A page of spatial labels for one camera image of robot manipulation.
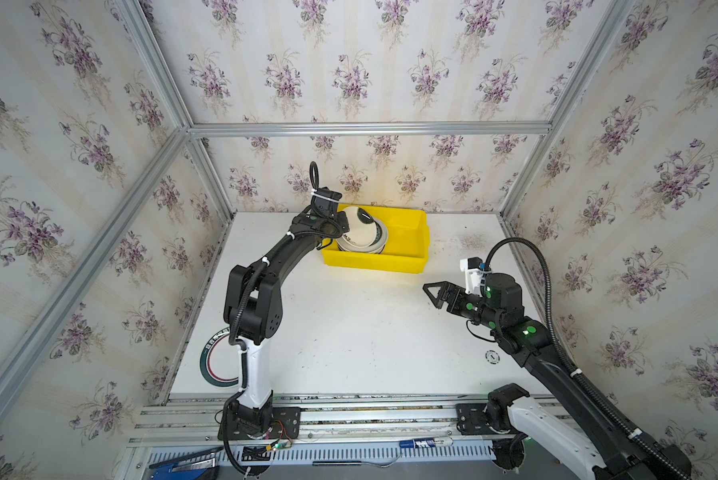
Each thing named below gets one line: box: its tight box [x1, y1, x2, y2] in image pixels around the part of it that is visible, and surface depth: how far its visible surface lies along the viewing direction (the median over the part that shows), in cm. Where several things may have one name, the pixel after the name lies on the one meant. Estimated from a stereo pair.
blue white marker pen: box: [399, 438, 454, 449], surface depth 71 cm
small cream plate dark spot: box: [336, 206, 387, 254], surface depth 103 cm
